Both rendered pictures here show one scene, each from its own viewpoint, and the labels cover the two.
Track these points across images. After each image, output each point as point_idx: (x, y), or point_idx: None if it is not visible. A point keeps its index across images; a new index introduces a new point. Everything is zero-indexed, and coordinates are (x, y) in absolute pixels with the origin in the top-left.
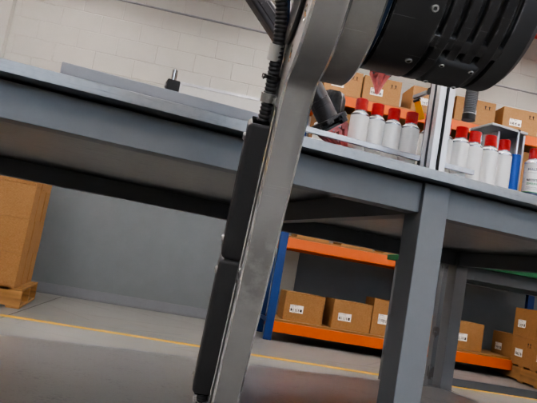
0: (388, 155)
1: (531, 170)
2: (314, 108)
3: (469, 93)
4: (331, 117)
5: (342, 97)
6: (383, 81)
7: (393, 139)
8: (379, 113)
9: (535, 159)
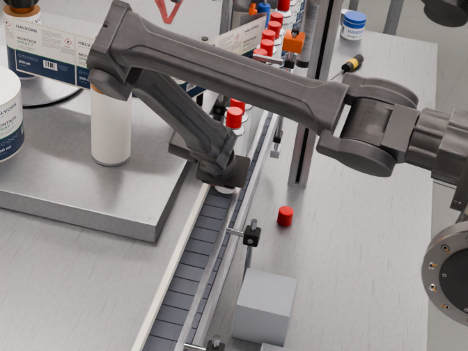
0: (246, 142)
1: (285, 26)
2: (223, 176)
3: (309, 40)
4: (236, 172)
5: None
6: (179, 8)
7: (249, 124)
8: (244, 111)
9: (287, 11)
